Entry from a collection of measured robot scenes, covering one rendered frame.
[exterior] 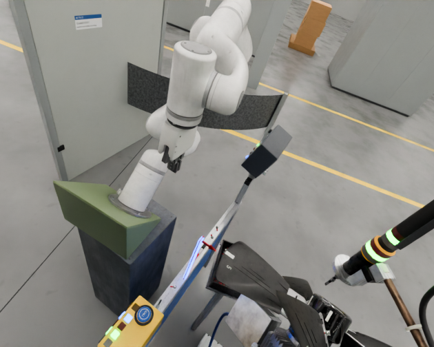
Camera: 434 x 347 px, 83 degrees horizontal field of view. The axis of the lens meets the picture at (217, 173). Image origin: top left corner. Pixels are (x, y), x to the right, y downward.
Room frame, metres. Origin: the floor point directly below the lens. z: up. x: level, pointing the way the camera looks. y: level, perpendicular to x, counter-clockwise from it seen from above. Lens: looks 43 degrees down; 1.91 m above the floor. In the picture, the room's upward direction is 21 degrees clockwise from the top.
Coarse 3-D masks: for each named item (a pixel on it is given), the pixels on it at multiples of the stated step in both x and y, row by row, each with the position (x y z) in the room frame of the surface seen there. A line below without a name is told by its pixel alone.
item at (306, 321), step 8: (280, 296) 0.24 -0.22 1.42; (288, 296) 0.26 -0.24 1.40; (288, 304) 0.23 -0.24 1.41; (296, 304) 0.25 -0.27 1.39; (304, 304) 0.27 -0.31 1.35; (288, 312) 0.21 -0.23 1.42; (296, 312) 0.23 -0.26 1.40; (304, 312) 0.25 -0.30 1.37; (312, 312) 0.27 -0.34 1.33; (296, 320) 0.21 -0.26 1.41; (304, 320) 0.22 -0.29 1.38; (312, 320) 0.25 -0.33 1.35; (320, 320) 0.27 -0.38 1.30; (296, 328) 0.19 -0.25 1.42; (304, 328) 0.20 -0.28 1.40; (312, 328) 0.22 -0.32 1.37; (320, 328) 0.25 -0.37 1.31; (296, 336) 0.17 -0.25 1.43; (304, 336) 0.19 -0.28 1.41; (312, 336) 0.20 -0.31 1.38; (320, 336) 0.23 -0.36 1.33; (304, 344) 0.17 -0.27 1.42; (312, 344) 0.18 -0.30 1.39; (320, 344) 0.20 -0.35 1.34
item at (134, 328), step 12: (144, 300) 0.24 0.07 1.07; (132, 312) 0.20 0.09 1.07; (156, 312) 0.22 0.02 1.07; (132, 324) 0.17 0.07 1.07; (144, 324) 0.18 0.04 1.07; (156, 324) 0.19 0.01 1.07; (108, 336) 0.13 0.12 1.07; (120, 336) 0.14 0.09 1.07; (132, 336) 0.15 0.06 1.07; (144, 336) 0.16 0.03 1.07
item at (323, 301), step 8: (320, 296) 0.39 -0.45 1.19; (312, 304) 0.35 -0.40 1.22; (320, 304) 0.34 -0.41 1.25; (328, 304) 0.34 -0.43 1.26; (320, 312) 0.32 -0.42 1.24; (328, 312) 0.32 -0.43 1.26; (336, 312) 0.33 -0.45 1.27; (336, 320) 0.31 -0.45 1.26; (344, 320) 0.32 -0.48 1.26; (328, 328) 0.29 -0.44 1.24; (336, 328) 0.29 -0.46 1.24; (344, 328) 0.30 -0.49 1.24; (328, 336) 0.27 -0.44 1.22; (336, 336) 0.28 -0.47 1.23
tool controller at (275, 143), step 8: (280, 128) 1.22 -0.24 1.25; (272, 136) 1.11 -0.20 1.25; (280, 136) 1.15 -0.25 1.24; (288, 136) 1.19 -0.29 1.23; (264, 144) 1.01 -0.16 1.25; (272, 144) 1.05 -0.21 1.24; (280, 144) 1.09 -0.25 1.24; (288, 144) 1.16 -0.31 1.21; (256, 152) 1.00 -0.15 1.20; (264, 152) 0.99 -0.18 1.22; (272, 152) 0.99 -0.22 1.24; (280, 152) 1.03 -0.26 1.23; (248, 160) 1.01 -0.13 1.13; (256, 160) 0.99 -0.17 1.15; (264, 160) 0.98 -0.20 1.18; (272, 160) 0.97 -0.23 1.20; (248, 168) 1.00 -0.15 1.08; (256, 168) 0.99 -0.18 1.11; (264, 168) 0.98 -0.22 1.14; (256, 176) 0.98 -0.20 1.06
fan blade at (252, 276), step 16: (224, 256) 0.41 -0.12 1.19; (240, 256) 0.43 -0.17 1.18; (256, 256) 0.46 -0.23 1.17; (224, 272) 0.35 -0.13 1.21; (240, 272) 0.37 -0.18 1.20; (256, 272) 0.40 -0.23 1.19; (272, 272) 0.42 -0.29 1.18; (240, 288) 0.32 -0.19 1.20; (256, 288) 0.34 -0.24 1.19; (272, 288) 0.36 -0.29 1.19; (288, 288) 0.38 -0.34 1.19; (272, 304) 0.32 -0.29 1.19
